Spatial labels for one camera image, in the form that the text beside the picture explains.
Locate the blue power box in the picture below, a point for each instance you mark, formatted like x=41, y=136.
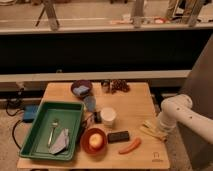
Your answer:
x=30, y=113

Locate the grey folded cloth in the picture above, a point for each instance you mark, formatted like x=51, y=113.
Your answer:
x=61, y=142

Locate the dark purple bowl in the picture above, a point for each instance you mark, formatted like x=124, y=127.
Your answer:
x=79, y=83

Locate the bunch of dark grapes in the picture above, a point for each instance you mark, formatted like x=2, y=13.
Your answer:
x=119, y=85

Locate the small black box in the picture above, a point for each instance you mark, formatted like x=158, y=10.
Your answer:
x=97, y=117

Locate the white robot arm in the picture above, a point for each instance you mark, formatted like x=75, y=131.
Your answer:
x=179, y=109

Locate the yellow apple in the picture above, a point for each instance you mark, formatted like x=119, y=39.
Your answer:
x=95, y=141

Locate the red plate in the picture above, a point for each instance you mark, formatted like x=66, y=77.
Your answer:
x=84, y=142

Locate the orange carrot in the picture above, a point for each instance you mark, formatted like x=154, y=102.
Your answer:
x=132, y=146

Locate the white paper cup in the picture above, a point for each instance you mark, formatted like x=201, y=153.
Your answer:
x=108, y=116

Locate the green plastic tray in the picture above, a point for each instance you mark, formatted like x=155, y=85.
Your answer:
x=54, y=131

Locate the wooden table board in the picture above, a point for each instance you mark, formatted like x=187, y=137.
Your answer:
x=132, y=109

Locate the blue cloth in bowl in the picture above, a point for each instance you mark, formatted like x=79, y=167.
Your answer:
x=80, y=91

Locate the black rectangular sponge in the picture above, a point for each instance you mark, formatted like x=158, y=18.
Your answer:
x=121, y=136

